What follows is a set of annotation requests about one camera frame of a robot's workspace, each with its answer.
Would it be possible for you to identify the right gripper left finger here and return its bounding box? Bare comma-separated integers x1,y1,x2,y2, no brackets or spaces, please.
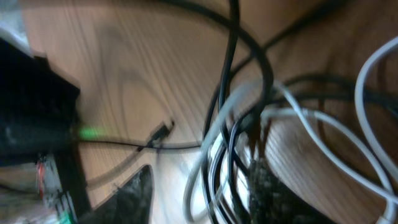
78,165,153,224

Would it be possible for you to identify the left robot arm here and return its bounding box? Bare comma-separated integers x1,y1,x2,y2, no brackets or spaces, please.
1,29,91,223

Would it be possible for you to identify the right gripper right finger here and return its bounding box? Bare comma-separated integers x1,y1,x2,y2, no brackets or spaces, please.
248,159,335,224

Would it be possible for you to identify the thick black USB cable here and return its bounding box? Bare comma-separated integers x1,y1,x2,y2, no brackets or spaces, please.
161,0,398,224

